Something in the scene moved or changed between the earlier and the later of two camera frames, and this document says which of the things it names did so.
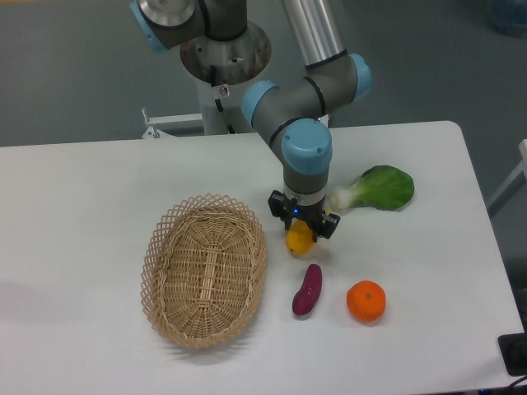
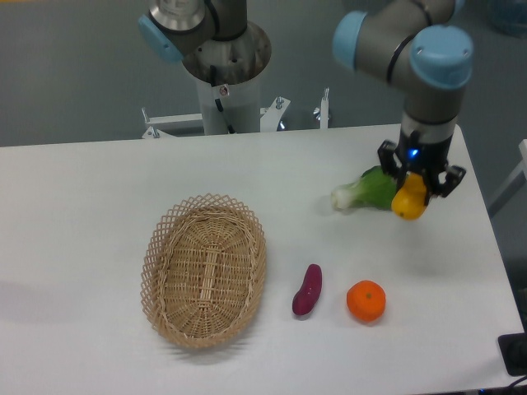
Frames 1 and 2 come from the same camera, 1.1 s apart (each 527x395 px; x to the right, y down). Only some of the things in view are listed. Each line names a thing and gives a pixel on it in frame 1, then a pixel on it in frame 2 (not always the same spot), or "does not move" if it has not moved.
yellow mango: (300, 238) to (409, 200)
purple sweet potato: (307, 296) does not move
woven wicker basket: (203, 266) does not move
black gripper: (284, 207) to (426, 159)
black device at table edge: (513, 349) does not move
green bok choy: (383, 188) does not move
